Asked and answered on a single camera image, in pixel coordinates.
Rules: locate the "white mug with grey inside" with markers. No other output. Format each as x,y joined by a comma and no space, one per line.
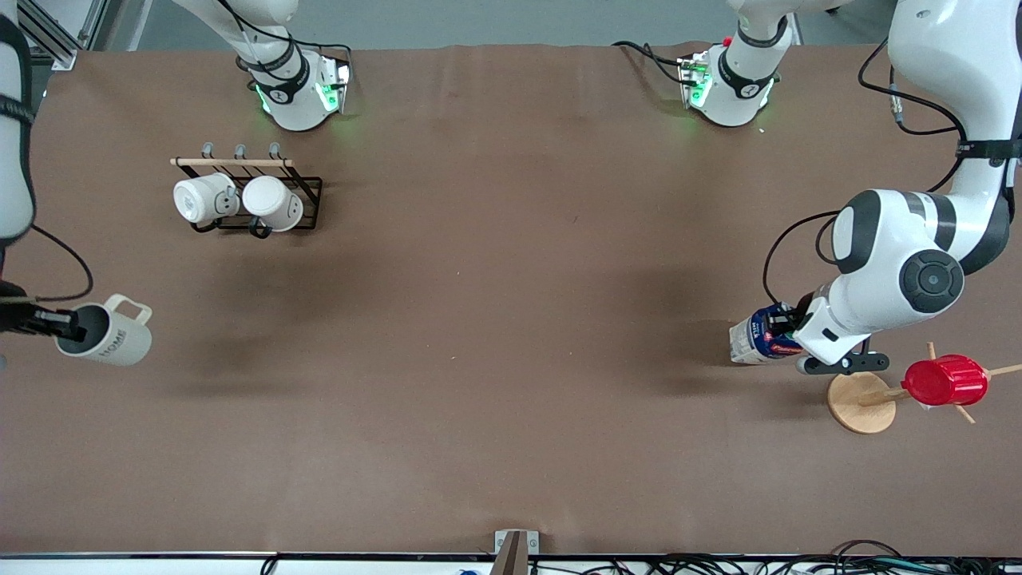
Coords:
116,339

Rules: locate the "metal table edge bracket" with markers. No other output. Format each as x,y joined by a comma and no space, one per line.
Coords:
533,541

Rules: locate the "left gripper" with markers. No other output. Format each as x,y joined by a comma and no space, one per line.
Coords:
802,311

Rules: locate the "wooden mug tree stand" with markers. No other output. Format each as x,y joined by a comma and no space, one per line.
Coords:
861,403

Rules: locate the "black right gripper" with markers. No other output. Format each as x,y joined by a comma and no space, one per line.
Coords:
17,316

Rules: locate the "brown wooden post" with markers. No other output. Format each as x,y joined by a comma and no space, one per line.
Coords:
511,559

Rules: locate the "white mug with face print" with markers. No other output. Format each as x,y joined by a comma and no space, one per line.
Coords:
196,200

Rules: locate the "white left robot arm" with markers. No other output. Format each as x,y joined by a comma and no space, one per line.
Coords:
886,255

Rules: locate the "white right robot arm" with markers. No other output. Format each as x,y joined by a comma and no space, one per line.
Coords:
291,104

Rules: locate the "blue white milk carton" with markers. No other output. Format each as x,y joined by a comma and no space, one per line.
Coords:
750,339

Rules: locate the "aluminium frame profile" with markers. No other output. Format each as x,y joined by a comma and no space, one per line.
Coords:
60,36

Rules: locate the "red plastic cup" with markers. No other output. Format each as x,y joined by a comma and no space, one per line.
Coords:
946,382

